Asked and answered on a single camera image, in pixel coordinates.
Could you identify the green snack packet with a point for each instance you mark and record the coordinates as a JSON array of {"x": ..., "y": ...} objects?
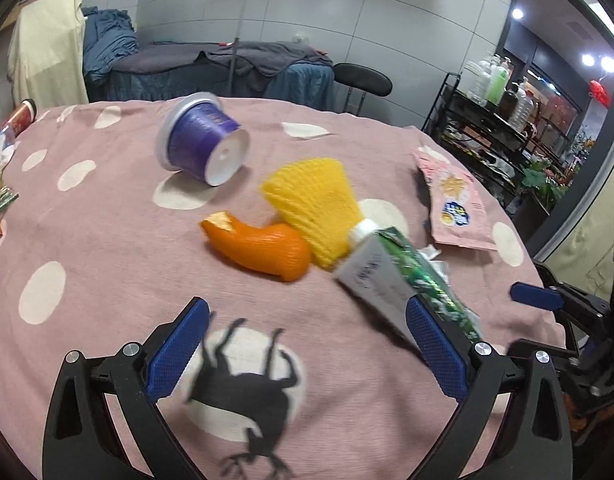
[{"x": 422, "y": 270}]

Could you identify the pink polka dot blanket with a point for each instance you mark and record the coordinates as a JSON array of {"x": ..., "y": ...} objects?
[{"x": 112, "y": 240}]

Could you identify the blue bedding pile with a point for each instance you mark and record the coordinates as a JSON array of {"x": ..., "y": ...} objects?
[{"x": 109, "y": 40}]

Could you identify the massage bed with blue skirt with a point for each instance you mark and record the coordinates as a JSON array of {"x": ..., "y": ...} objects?
[{"x": 302, "y": 85}]

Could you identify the clear plastic bottle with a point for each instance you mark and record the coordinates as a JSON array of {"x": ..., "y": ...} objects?
[{"x": 524, "y": 105}]

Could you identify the purple paper cup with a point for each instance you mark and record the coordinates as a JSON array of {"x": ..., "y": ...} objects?
[{"x": 202, "y": 130}]

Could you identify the green potted plant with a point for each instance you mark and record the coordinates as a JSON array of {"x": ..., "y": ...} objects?
[{"x": 537, "y": 180}]

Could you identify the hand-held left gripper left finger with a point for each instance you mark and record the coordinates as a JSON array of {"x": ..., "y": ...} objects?
[{"x": 179, "y": 345}]

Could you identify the pink snack packet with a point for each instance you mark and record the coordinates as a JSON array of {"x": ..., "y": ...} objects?
[{"x": 452, "y": 195}]

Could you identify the dark bottle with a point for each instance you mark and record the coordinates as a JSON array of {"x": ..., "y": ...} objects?
[{"x": 508, "y": 104}]

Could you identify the grey blanket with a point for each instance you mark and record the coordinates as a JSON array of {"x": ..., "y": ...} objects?
[{"x": 187, "y": 57}]

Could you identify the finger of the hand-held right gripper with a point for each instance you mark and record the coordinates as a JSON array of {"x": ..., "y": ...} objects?
[
  {"x": 562, "y": 352},
  {"x": 537, "y": 296}
]

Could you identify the cream cloth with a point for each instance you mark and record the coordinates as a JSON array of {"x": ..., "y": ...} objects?
[{"x": 47, "y": 50}]

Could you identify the black metal cart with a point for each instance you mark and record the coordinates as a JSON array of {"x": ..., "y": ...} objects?
[{"x": 457, "y": 110}]

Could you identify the red chip can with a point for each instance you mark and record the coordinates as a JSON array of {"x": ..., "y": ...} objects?
[{"x": 19, "y": 117}]

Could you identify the green bottle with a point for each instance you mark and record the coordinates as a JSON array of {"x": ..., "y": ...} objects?
[{"x": 498, "y": 82}]

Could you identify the yellow foam fruit net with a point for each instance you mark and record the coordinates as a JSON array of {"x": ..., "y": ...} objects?
[{"x": 312, "y": 200}]

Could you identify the black round stool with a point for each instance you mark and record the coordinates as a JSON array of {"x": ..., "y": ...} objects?
[{"x": 362, "y": 77}]

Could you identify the white squeeze tube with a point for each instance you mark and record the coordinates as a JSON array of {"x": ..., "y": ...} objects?
[{"x": 372, "y": 275}]

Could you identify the dark planter pot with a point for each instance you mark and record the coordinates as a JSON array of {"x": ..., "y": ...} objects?
[{"x": 527, "y": 215}]

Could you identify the red hanging ornament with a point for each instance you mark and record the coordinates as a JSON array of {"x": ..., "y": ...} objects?
[{"x": 600, "y": 93}]

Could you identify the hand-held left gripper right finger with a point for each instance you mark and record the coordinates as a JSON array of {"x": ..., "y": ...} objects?
[{"x": 437, "y": 347}]

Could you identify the orange toy vegetable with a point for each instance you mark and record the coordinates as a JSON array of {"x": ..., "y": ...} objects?
[{"x": 267, "y": 245}]

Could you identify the white pump bottle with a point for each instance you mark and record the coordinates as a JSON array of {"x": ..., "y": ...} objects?
[{"x": 489, "y": 64}]

